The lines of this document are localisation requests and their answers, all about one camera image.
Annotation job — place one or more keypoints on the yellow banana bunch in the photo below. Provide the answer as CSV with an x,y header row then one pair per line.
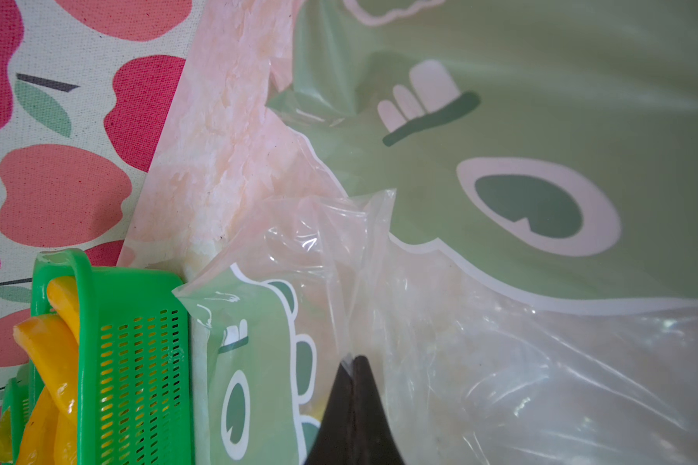
x,y
52,344

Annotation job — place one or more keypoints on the empty green plastic basket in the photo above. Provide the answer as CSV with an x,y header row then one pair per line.
x,y
134,394

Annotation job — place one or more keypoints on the zip bag of bananas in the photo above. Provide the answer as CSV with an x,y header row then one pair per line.
x,y
539,297
275,314

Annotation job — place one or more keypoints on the napa cabbage toy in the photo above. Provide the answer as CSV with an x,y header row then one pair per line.
x,y
6,452

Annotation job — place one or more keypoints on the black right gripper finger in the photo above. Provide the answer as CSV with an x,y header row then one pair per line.
x,y
354,429

